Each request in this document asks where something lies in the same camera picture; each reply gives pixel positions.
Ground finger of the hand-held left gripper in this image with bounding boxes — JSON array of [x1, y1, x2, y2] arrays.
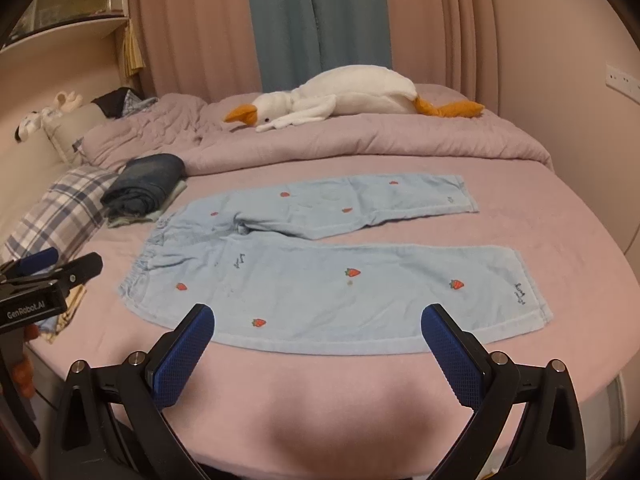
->
[[44, 253, 104, 289], [0, 247, 59, 279]]

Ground cream wall shelf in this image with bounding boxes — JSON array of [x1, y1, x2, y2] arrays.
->
[[0, 0, 132, 86]]

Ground white wall socket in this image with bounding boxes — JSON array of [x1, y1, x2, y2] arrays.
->
[[604, 63, 640, 95]]

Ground white goose plush toy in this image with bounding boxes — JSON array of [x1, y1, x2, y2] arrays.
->
[[224, 65, 486, 133]]

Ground small white plush toy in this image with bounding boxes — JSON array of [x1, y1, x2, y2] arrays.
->
[[14, 108, 60, 142], [54, 91, 84, 112]]

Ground blue plaid pillow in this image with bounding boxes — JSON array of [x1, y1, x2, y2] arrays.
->
[[2, 166, 121, 267]]

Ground folded dark blue jeans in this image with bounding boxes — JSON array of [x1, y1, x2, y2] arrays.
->
[[100, 154, 186, 219]]

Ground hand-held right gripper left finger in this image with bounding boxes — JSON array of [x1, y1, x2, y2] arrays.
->
[[47, 303, 216, 480]]

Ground orange plush toy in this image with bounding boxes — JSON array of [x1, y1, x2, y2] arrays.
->
[[11, 324, 40, 398]]

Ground dark crumpled clothing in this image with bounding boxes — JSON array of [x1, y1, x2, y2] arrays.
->
[[91, 88, 160, 120]]

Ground pink curtain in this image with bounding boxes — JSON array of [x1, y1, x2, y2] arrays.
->
[[127, 0, 496, 106]]

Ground yellowish striped cloth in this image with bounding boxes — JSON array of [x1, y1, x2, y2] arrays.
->
[[36, 284, 87, 345]]

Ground blue curtain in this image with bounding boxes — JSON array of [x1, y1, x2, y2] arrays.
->
[[243, 0, 393, 95]]

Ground beige headboard cushion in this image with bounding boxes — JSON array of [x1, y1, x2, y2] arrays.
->
[[42, 104, 108, 166]]

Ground light blue strawberry print pants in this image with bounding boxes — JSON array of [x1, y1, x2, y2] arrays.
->
[[118, 174, 555, 357]]

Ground bed with pink sheet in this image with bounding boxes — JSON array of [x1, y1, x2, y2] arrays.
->
[[25, 82, 636, 480]]

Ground pink quilt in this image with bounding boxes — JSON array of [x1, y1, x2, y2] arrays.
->
[[80, 82, 555, 178]]

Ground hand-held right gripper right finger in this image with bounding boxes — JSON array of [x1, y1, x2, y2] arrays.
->
[[421, 303, 588, 480]]

